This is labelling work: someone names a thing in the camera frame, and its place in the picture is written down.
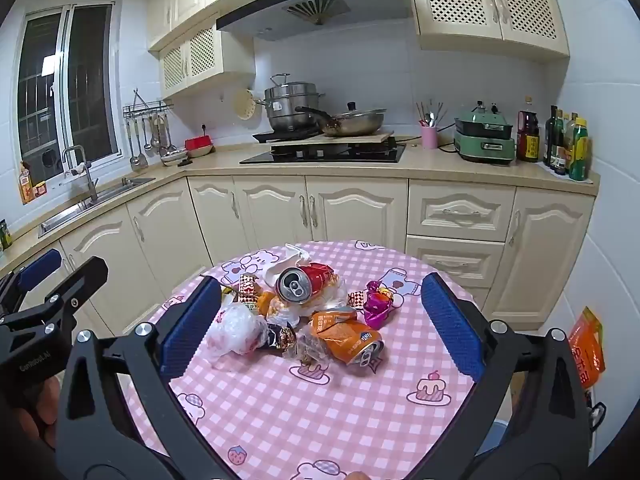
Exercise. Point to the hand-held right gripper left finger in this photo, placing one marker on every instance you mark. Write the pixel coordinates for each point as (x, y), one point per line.
(192, 332)

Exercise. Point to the wall utensil rack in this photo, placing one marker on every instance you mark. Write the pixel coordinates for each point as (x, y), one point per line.
(147, 107)

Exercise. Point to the steel faucet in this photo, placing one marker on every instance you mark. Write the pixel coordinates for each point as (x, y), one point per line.
(80, 170)

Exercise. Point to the black range hood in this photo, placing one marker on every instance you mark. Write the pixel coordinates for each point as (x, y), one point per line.
(320, 5)

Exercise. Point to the purple candy wrapper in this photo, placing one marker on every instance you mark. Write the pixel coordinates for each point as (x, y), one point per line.
(377, 305)

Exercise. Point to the black gas stove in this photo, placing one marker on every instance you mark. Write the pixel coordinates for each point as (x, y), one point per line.
(320, 155)

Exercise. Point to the snack packet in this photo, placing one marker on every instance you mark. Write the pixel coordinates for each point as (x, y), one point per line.
(32, 185)

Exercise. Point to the wooden board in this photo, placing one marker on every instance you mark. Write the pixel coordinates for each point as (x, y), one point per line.
(370, 137)

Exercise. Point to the dark candy wrapper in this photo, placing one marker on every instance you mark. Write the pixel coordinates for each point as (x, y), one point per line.
(280, 336)

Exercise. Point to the steel steamer pot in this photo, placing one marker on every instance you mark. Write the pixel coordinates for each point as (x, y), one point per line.
(290, 105)

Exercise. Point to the orange rice bag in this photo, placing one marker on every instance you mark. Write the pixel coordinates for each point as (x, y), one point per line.
(587, 350)

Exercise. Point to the cream lower cabinets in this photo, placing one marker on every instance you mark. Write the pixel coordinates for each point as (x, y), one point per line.
(360, 210)

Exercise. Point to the green plastic bottle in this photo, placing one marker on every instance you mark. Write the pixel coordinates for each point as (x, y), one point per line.
(579, 155)

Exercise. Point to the pink checked tablecloth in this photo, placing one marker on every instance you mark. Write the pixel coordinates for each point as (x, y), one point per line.
(280, 410)

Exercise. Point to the white bowl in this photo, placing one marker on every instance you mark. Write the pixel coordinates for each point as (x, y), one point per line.
(174, 157)

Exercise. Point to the clear plastic bag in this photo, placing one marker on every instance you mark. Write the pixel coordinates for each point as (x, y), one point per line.
(235, 332)

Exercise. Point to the window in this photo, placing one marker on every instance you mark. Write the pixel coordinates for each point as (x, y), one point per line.
(70, 85)

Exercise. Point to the white paper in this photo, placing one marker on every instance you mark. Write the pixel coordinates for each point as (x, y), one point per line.
(287, 262)

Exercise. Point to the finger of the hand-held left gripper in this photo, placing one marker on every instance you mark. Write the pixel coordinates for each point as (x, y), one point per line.
(40, 265)
(80, 282)

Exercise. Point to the red soda can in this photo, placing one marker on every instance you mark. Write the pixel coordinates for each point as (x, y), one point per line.
(305, 282)

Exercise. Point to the cream upper cabinets lattice doors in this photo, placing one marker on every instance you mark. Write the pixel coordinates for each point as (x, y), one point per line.
(490, 5)

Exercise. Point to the round bamboo strainer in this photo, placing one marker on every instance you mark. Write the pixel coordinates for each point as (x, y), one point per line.
(246, 104)

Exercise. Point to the red white checked wrapper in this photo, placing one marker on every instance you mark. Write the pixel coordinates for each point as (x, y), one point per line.
(248, 287)
(358, 300)

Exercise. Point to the pink utensil holder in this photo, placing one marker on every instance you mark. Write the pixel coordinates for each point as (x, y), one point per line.
(429, 137)

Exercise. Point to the cream upper cabinets plain doors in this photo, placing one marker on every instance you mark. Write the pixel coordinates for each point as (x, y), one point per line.
(190, 5)

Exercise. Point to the black induction cooker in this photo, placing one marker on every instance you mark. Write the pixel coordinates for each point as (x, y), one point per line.
(272, 136)

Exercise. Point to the steel sink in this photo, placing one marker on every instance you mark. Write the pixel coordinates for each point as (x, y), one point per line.
(100, 195)

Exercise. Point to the clear crumpled wrapper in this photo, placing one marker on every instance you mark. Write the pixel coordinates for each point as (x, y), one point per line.
(306, 350)

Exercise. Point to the person's left hand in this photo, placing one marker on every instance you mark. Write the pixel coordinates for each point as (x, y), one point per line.
(42, 410)

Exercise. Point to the red box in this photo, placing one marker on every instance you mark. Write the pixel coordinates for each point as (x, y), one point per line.
(200, 144)

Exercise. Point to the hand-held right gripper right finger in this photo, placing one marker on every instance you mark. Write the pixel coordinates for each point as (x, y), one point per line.
(452, 332)

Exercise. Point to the dark glass bottle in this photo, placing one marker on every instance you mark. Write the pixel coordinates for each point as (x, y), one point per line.
(550, 135)
(559, 150)

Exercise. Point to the green electric grill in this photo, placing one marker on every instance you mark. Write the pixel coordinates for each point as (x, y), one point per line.
(485, 140)

